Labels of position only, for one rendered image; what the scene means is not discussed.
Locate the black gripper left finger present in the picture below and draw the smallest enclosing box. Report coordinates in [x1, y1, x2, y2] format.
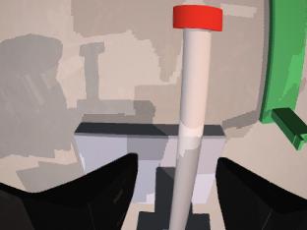
[0, 153, 138, 230]

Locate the grey pin with red cap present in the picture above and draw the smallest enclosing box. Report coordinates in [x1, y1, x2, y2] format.
[169, 5, 223, 230]

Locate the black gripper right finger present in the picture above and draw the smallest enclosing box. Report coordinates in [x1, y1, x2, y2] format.
[215, 157, 307, 230]

